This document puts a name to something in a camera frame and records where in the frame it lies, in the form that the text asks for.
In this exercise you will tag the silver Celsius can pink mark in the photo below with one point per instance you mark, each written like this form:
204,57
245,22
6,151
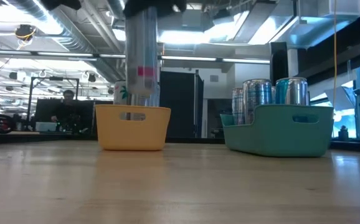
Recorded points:
141,56

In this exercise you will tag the silver and blue soda can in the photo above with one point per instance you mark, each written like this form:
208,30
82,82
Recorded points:
293,91
273,96
257,96
237,105

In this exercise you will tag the yellow plastic bin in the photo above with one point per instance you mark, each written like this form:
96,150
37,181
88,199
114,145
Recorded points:
133,133

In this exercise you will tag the teal plastic bin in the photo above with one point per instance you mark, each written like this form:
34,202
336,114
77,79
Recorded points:
279,137

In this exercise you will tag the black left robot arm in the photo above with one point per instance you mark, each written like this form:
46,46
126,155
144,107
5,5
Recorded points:
61,3

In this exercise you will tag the long ceiling light strip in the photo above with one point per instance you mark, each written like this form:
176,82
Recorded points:
186,58

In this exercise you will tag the black tower fan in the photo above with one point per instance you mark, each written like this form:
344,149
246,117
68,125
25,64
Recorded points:
279,62

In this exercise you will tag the person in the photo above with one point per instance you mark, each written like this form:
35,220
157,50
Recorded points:
68,115

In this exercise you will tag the black computer monitor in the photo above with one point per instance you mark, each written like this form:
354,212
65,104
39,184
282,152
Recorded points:
44,110

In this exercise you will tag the white box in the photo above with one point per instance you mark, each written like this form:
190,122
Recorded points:
46,126

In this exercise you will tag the small dark figurine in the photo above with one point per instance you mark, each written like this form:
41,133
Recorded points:
343,133

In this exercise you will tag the silver ventilation duct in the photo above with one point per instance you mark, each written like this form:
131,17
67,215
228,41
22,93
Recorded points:
71,40

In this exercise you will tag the black metal frame stand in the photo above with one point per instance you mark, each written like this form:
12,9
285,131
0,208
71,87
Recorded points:
55,78

